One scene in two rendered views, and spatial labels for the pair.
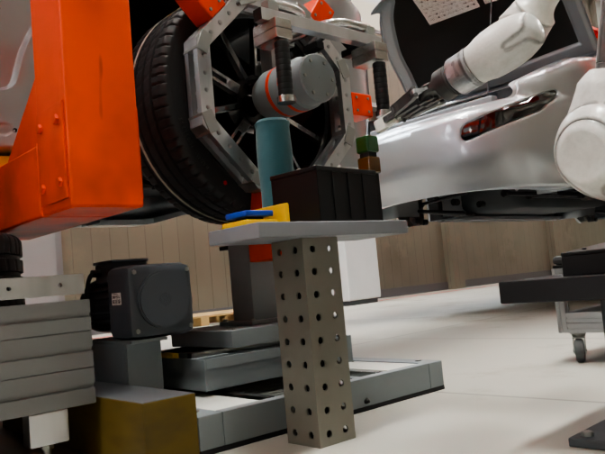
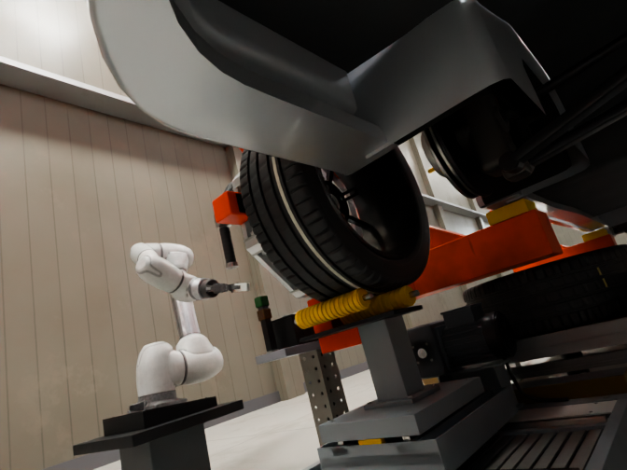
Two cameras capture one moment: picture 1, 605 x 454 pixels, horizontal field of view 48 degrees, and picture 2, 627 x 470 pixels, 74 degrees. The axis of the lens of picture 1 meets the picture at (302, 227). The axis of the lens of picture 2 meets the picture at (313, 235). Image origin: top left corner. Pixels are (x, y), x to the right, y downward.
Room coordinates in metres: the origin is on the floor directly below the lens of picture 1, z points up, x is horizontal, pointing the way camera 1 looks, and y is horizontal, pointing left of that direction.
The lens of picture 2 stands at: (3.20, -0.17, 0.40)
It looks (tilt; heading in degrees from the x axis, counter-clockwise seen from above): 16 degrees up; 171
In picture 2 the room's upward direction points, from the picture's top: 15 degrees counter-clockwise
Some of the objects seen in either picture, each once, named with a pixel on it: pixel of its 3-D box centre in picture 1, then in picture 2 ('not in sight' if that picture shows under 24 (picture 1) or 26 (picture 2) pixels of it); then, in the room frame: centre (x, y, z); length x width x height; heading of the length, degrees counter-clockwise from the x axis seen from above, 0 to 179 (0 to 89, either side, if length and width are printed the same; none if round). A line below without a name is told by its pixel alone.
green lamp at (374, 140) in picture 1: (366, 145); (261, 301); (1.60, -0.17, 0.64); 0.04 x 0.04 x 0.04; 42
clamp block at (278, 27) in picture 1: (272, 33); not in sight; (1.59, 0.03, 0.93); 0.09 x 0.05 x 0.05; 42
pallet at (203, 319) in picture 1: (218, 317); not in sight; (6.91, 0.93, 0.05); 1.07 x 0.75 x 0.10; 135
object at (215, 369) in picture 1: (244, 358); (423, 428); (1.94, 0.20, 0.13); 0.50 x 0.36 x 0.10; 132
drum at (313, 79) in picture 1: (293, 88); not in sight; (1.80, -0.01, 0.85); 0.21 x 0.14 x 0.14; 42
